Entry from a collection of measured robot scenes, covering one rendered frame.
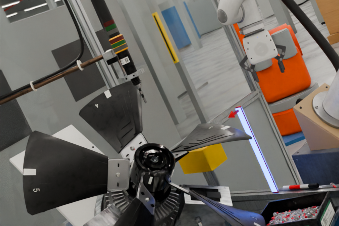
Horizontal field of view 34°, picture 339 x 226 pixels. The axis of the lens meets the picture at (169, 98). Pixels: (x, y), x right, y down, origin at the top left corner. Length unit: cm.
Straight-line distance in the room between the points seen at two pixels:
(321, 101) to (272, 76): 336
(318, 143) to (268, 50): 36
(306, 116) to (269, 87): 345
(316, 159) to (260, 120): 109
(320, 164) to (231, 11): 61
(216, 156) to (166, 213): 50
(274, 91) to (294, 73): 25
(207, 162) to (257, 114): 102
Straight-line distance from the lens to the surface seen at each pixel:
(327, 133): 194
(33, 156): 155
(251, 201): 206
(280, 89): 540
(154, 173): 151
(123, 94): 177
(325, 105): 199
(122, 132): 169
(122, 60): 160
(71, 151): 155
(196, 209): 171
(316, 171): 202
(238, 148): 288
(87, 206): 177
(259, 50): 191
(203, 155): 205
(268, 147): 306
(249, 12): 190
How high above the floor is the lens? 157
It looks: 8 degrees down
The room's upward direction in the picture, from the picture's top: 25 degrees counter-clockwise
